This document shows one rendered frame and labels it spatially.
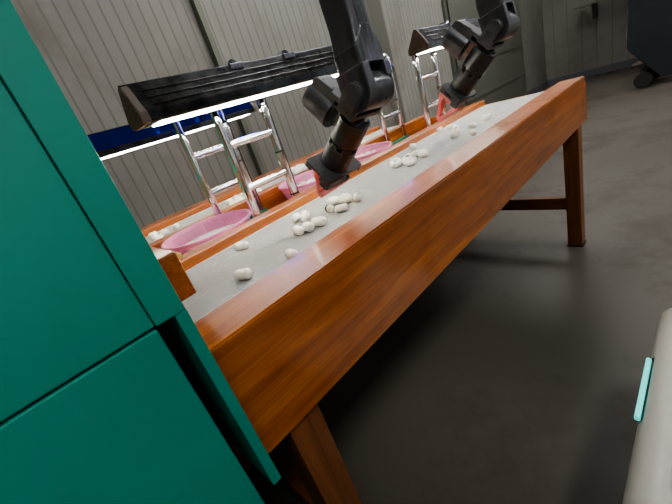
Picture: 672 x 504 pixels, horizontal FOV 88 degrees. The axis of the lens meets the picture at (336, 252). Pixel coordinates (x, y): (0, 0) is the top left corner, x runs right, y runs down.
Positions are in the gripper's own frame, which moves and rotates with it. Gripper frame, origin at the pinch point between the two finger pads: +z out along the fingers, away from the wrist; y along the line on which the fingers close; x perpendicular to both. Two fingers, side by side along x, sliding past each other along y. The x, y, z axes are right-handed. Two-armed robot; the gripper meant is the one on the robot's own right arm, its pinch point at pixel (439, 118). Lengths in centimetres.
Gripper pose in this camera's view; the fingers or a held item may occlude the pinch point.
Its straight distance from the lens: 108.0
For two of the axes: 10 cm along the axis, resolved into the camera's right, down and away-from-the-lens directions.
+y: -6.6, 4.7, -5.8
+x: 6.8, 7.1, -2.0
